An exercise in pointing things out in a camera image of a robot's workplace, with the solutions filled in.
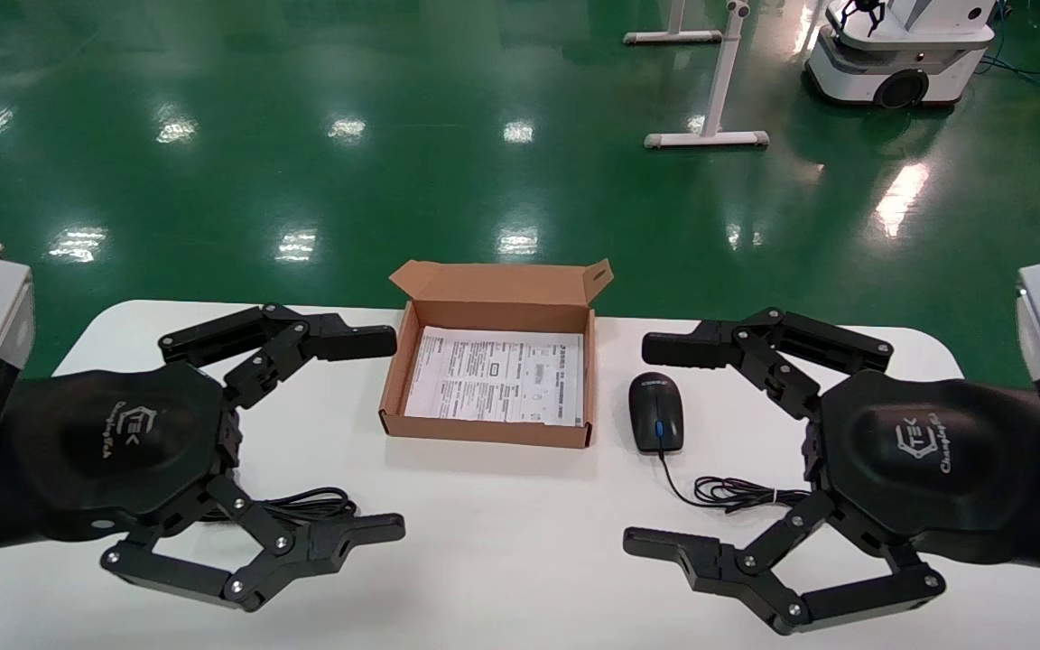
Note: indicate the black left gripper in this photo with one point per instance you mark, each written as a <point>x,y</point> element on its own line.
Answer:
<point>114,442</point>

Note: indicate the white table leg frame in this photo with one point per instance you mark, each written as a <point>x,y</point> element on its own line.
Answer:
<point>710,138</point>
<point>673,36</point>

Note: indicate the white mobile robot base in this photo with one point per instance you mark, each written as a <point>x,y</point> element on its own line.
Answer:
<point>881,63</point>

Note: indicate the brown cardboard box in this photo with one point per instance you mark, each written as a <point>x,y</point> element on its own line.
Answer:
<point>502,298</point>

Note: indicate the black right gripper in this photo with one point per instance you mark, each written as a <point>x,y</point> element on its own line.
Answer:
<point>926,451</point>

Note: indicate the white printed paper sheet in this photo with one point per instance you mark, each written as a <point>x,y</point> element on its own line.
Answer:
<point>493,375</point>

